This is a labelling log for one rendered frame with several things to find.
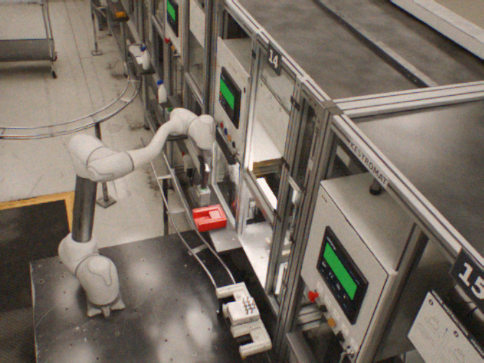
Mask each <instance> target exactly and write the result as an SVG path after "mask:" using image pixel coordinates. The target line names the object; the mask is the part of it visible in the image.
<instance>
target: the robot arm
mask: <svg viewBox="0 0 484 363"><path fill-rule="evenodd" d="M170 133H176V134H177V135H187V134H188V135H190V136H192V137H193V139H194V141H196V142H197V143H196V147H197V148H196V152H197V159H198V160H199V161H200V174H201V189H206V188H207V181H208V178H209V173H210V170H209V169H208V166H209V161H211V159H212V154H213V148H214V142H215V136H216V128H215V121H214V119H213V118H212V117H211V116H209V115H201V116H200V117H198V116H196V115H195V114H194V113H192V112H190V111H189V110H187V109H182V108H177V109H174V110H173V111H172V112H171V114H170V121H168V122H167V123H165V124H164V125H162V126H161V127H160V128H159V130H158V132H157V133H156V135H155V136H154V138H153V140H152V141H151V143H150V144H149V146H147V147H146V148H142V149H138V150H134V151H123V152H120V153H117V152H115V151H113V150H111V149H109V148H108V147H107V145H106V144H104V143H103V142H102V141H101V140H100V139H98V138H96V137H94V136H93V135H90V134H77V135H75V136H73V137H72V139H70V141H69V143H68V150H69V153H70V154H71V160H72V164H73V170H74V171H75V173H76V185H75V194H74V203H73V220H72V229H71V233H69V234H68V235H67V236H66V237H65V238H64V239H63V240H62V241H61V242H60V245H59V248H58V253H59V257H60V260H61V261H62V262H63V264H64V265H65V267H66V268H67V269H68V270H69V272H70V273H72V275H74V276H75V277H76V278H77V279H78V280H79V281H80V283H81V285H82V287H83V288H84V294H85V296H86V302H87V307H88V313H87V315H88V317H89V318H92V317H94V316H96V315H100V314H104V317H105V319H110V312H112V311H116V310H124V309H125V305H124V303H123V302H122V298H121V294H120V283H119V282H118V276H117V270H116V268H115V265H114V264H113V263H112V261H111V260H110V259H108V258H107V257H105V256H100V255H99V250H98V247H97V239H96V237H95V236H94V235H93V234H92V232H93V225H94V212H95V205H96V198H97V185H98V182H110V181H113V180H115V179H119V178H121V177H124V176H126V175H128V174H129V173H131V172H134V171H135V170H136V169H138V168H140V167H141V166H143V165H144V164H146V163H148V162H149V161H151V160H153V159H154V158H155V157H156V156H157V155H158V154H159V153H160V151H161V149H162V148H163V145H164V143H165V141H166V139H167V137H168V135H169V134H170Z"/></svg>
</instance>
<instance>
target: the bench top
mask: <svg viewBox="0 0 484 363"><path fill-rule="evenodd" d="M179 233H180V234H181V236H182V238H183V239H184V240H185V242H186V243H187V244H188V246H189V247H190V248H191V250H192V249H194V248H197V247H199V246H201V245H204V244H205V243H204V242H203V240H202V239H201V238H200V237H199V236H198V235H197V233H196V231H195V230H187V231H183V232H179ZM98 250H99V255H100V256H105V257H107V258H108V259H110V260H111V261H112V263H113V264H114V265H115V268H116V270H117V276H118V282H119V283H120V294H121V298H122V302H123V303H124V305H125V309H124V310H116V311H112V312H110V319H105V317H104V314H100V315H96V316H94V317H92V318H89V317H88V315H87V313H88V307H87V302H86V296H85V294H84V288H83V287H82V285H81V283H80V281H79V280H78V279H77V278H76V277H75V276H74V275H72V273H70V272H69V270H68V269H67V268H66V267H65V265H64V264H63V262H62V263H59V261H61V259H60V257H59V256H57V257H53V258H49V259H42V260H38V261H31V262H30V274H31V285H32V306H33V318H34V330H35V351H36V359H37V363H245V362H244V360H243V358H241V355H240V352H239V348H236V346H235V344H234V342H233V339H232V336H231V334H230V331H229V330H228V327H227V324H226V322H225V319H224V317H223V314H221V315H217V313H216V310H219V302H218V299H217V295H216V291H215V288H214V286H213V284H212V281H211V279H210V278H209V276H208V274H207V272H206V271H205V270H204V269H203V267H202V266H201V264H200V263H199V262H198V260H196V259H195V257H194V256H193V255H189V253H188V251H189V249H188V248H187V247H186V246H185V245H184V243H183V242H182V240H181V239H180V237H179V236H178V234H177V233H172V234H168V235H164V236H158V237H154V238H147V239H143V240H139V241H133V242H129V243H122V244H118V245H114V246H108V247H103V248H98ZM196 255H197V257H198V258H199V259H200V261H201V262H202V263H203V264H204V265H205V267H206V268H207V270H208V271H209V273H210V274H211V276H212V278H213V279H214V281H215V284H216V286H217V288H221V287H227V286H230V285H233V282H232V280H231V278H230V275H229V274H228V272H227V271H226V269H225V267H224V266H223V265H222V264H221V262H220V261H219V259H218V258H217V257H216V256H215V255H214V253H213V252H212V251H211V250H210V249H209V248H206V249H204V250H202V251H199V252H197V253H196ZM219 257H220V258H221V259H222V260H223V262H224V263H225V265H226V266H227V267H228V269H229V270H230V273H231V274H232V275H233V278H234V280H235V281H236V284H239V283H242V281H241V278H240V276H239V274H238V272H237V270H236V267H235V265H234V263H233V261H232V258H231V257H230V254H223V255H219ZM40 280H43V282H40Z"/></svg>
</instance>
